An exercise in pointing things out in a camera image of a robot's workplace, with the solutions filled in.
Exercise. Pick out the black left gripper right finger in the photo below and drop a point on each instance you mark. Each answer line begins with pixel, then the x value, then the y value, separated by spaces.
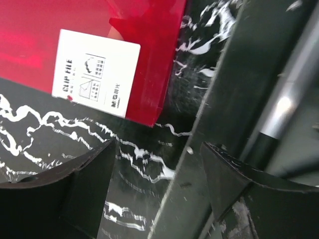
pixel 251 204

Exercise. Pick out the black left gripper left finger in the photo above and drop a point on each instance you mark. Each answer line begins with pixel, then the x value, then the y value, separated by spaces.
pixel 65 202

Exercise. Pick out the red plastic clip folder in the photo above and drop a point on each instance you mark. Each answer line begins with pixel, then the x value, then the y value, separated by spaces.
pixel 30 29

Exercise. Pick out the white folder label sticker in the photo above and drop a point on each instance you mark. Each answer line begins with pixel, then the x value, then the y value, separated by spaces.
pixel 95 71

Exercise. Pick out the aluminium corner post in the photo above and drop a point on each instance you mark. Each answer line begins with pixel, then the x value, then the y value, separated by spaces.
pixel 299 74

